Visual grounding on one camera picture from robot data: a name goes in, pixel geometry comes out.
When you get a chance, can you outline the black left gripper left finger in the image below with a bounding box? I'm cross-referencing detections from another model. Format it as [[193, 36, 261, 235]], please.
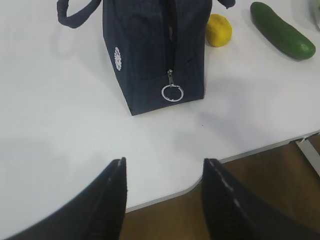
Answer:
[[10, 157, 127, 240]]

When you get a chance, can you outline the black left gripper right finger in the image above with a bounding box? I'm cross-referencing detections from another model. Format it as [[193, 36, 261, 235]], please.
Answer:
[[202, 158, 320, 240]]

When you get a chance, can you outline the dark blue lunch bag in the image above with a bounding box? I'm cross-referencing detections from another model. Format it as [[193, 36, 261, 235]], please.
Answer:
[[56, 0, 236, 117]]

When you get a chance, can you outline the green cucumber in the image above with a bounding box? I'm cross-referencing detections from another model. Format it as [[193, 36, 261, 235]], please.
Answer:
[[250, 1, 316, 61]]

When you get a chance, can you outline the yellow lemon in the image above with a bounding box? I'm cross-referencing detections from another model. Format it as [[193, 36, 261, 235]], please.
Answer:
[[205, 14, 233, 48]]

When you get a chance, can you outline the grey table leg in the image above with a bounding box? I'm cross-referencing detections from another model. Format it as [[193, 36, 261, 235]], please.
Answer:
[[295, 138, 320, 175]]

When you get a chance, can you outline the silver zipper pull ring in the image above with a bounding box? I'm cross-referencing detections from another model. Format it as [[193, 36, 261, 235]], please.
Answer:
[[161, 69, 185, 103]]

